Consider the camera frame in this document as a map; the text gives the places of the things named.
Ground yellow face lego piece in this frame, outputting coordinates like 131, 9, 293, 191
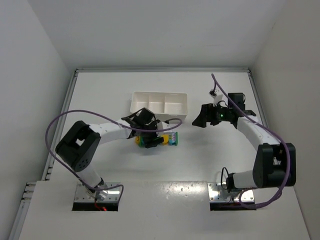
135, 136, 140, 145

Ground yellow curved lego brick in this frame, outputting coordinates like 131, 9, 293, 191
162, 134, 169, 145

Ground blue curved lego brick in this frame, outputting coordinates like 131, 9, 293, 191
168, 132, 176, 146

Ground green rectangular lego brick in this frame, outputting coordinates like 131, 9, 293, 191
172, 132, 179, 146

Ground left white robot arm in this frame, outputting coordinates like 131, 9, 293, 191
55, 108, 164, 193

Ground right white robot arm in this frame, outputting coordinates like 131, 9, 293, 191
192, 91, 296, 192

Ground white three-compartment tray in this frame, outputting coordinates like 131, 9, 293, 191
130, 91, 188, 122

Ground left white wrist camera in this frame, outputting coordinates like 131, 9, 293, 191
161, 122, 171, 131

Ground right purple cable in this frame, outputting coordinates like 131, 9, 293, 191
211, 73, 293, 210

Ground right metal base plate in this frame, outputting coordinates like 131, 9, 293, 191
207, 182, 255, 204

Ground metal base plate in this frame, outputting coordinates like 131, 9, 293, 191
73, 182, 122, 204
207, 182, 255, 204

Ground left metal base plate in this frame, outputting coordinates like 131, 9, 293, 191
73, 182, 122, 204

